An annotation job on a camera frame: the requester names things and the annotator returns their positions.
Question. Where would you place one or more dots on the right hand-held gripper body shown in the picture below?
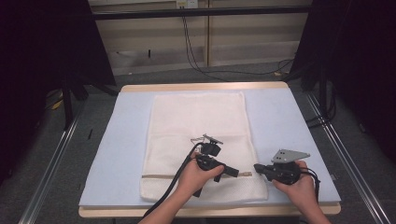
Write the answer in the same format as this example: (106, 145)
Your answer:
(285, 172)

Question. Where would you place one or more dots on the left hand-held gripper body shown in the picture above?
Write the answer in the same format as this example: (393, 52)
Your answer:
(211, 150)

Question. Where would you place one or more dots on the white towel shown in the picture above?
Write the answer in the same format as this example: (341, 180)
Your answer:
(199, 118)

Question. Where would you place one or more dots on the person's right hand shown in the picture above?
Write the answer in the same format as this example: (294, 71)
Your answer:
(302, 189)

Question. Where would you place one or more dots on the person's left hand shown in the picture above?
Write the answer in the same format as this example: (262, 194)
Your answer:
(193, 179)

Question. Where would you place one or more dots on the wooden table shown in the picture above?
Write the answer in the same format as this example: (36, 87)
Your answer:
(202, 86)

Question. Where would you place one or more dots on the light blue foam mat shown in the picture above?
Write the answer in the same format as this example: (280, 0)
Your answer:
(124, 140)

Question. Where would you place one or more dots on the small black stick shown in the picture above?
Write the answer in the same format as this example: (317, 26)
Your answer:
(90, 133)

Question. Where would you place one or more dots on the black curtain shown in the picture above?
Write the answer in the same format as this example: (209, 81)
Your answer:
(358, 62)
(46, 46)

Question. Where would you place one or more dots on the black horizontal bar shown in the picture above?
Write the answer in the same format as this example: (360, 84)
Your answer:
(199, 12)

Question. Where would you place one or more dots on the black stand leg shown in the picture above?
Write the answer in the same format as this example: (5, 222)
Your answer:
(67, 105)

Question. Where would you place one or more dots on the yellow object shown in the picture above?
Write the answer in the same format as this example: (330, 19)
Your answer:
(57, 104)

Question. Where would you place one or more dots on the metal floor rail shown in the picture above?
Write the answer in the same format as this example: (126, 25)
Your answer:
(348, 168)
(49, 174)

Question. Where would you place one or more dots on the white wall socket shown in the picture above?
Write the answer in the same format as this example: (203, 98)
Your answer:
(186, 3)

